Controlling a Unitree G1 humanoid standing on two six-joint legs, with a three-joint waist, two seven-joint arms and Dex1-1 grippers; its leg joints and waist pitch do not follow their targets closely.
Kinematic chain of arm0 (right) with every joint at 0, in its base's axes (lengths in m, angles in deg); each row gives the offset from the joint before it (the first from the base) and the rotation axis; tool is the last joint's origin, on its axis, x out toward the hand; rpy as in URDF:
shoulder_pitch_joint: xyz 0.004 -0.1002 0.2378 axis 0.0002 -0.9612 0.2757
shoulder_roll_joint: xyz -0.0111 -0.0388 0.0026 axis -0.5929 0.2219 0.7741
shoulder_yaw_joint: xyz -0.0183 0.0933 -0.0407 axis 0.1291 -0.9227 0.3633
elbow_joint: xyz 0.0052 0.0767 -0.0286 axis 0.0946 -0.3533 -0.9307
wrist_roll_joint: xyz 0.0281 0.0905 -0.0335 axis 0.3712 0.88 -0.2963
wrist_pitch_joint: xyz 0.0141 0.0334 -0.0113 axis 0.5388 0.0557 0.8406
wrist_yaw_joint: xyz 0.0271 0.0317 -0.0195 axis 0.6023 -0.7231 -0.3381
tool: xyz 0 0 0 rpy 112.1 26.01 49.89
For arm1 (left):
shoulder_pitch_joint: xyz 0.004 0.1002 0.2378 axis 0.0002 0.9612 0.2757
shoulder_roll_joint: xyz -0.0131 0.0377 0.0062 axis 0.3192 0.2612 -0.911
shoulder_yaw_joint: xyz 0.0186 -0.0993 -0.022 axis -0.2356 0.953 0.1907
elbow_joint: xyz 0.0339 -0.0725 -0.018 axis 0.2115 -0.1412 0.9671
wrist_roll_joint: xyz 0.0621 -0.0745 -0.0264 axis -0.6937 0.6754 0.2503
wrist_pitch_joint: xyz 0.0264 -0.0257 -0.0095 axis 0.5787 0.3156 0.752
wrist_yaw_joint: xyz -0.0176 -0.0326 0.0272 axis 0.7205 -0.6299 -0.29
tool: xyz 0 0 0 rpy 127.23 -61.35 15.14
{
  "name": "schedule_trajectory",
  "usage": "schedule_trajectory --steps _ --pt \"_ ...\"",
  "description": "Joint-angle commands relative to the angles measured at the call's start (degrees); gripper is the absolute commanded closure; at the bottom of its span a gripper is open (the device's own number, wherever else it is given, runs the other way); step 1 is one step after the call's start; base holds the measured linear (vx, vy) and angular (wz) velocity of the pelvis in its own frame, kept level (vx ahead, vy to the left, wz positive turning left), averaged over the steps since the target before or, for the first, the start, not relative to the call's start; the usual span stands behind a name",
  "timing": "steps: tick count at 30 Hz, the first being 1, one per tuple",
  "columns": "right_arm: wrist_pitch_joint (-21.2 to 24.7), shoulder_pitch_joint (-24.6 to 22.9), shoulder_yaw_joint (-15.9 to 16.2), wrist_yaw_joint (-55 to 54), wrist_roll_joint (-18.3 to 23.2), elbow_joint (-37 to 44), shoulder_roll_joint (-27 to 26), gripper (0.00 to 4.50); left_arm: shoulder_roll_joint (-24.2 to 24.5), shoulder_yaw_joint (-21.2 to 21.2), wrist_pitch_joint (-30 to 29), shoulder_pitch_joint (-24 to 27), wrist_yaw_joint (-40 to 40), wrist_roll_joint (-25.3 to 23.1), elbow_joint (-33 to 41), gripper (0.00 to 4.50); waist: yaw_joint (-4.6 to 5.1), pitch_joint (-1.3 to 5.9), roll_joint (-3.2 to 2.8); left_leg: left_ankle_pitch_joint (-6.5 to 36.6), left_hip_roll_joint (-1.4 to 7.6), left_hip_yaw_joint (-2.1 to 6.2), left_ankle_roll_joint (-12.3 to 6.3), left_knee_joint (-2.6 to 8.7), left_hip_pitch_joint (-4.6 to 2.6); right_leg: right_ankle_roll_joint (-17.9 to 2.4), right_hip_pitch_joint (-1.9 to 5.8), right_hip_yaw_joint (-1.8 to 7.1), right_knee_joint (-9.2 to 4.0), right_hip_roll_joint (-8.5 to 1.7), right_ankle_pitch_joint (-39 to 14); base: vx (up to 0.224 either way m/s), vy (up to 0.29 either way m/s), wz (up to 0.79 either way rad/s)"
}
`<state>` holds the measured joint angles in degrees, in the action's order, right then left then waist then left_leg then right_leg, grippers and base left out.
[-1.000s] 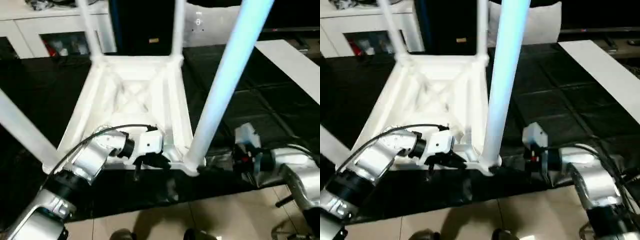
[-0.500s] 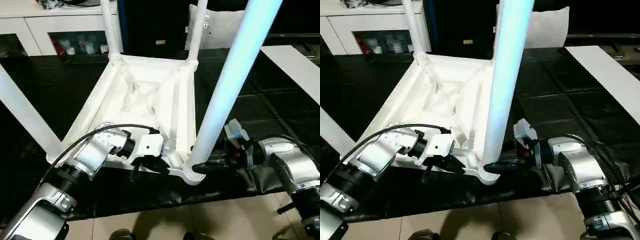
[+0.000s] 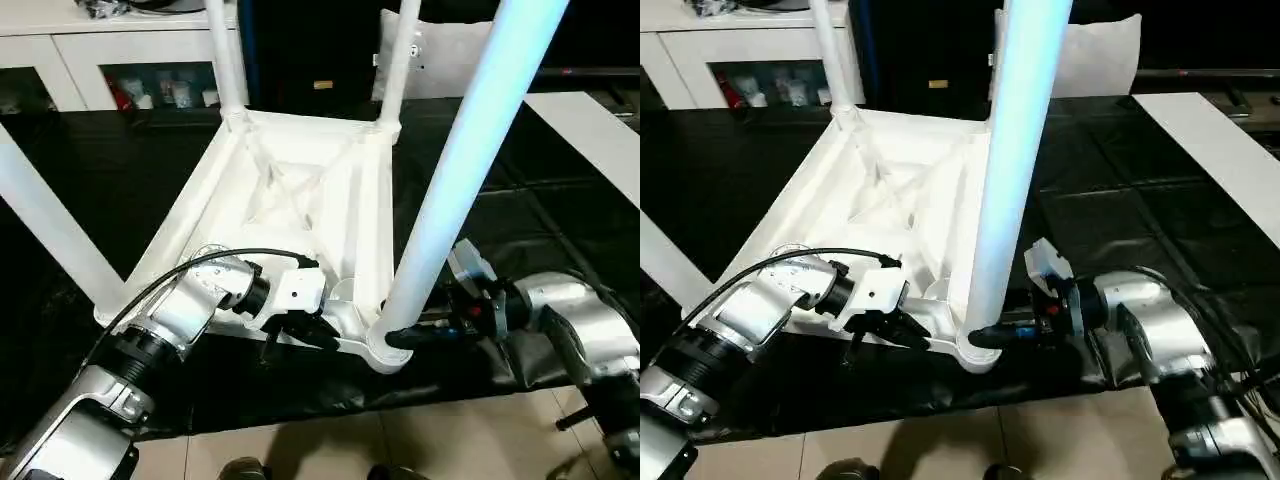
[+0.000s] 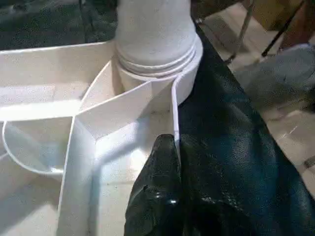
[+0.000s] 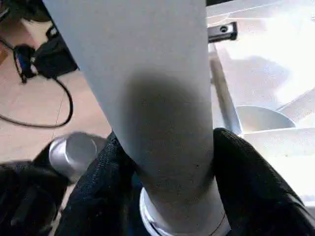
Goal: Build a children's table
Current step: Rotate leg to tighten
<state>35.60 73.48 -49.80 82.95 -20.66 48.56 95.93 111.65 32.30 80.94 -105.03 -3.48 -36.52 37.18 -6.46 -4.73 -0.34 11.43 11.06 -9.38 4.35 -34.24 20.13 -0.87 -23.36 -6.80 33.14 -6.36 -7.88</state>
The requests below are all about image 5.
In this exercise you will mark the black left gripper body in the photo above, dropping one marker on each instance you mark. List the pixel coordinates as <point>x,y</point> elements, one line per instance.
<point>222,31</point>

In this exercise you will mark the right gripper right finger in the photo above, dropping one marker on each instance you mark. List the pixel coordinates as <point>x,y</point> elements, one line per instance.
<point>258,196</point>

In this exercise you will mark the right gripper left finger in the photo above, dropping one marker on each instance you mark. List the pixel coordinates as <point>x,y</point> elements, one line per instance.
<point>103,191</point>

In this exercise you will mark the white plastic table top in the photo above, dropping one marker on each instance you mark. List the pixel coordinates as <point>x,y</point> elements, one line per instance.
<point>258,73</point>

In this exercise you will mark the white plastic table leg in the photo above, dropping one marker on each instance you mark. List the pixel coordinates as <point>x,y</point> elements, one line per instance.
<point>147,73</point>

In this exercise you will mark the black work mat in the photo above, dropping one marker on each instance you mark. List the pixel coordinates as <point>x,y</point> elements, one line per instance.
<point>24,196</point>

